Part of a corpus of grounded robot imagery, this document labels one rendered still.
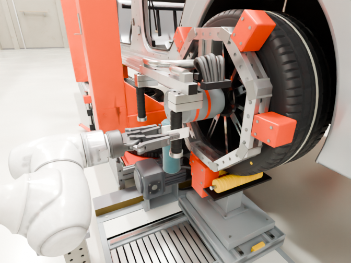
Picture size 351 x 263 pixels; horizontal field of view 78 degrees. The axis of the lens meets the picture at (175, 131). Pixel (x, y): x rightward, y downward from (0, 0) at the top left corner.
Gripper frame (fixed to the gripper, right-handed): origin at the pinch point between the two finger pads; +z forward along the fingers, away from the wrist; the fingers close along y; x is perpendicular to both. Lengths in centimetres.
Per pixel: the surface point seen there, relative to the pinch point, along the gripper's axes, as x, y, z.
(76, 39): 20, -253, -7
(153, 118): -19, -60, 15
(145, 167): -42, -47, 5
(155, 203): -74, -50, 11
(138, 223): -75, -41, -4
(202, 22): 32, -47, 38
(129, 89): -1, -61, 3
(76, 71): -17, -253, -13
